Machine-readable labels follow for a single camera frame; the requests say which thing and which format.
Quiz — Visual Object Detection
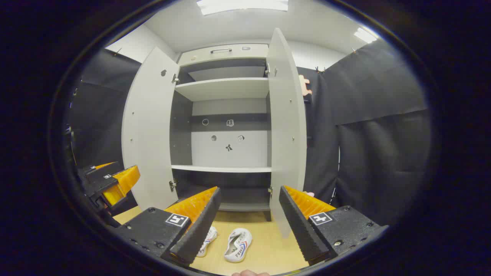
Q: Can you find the grey shoe cabinet door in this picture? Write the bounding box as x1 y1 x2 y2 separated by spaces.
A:
122 47 181 210
266 28 307 238

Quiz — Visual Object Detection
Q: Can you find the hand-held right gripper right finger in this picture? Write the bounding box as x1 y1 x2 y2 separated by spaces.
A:
278 186 389 266

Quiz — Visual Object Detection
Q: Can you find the grey shoe cabinet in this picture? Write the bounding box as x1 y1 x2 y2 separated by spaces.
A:
169 43 274 223

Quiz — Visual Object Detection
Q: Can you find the long ceiling light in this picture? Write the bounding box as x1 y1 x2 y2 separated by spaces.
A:
196 0 289 16

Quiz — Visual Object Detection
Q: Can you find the small ceiling light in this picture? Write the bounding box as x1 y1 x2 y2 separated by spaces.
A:
354 28 378 43

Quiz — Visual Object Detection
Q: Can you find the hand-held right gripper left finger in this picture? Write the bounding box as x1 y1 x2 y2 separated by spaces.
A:
114 186 222 266

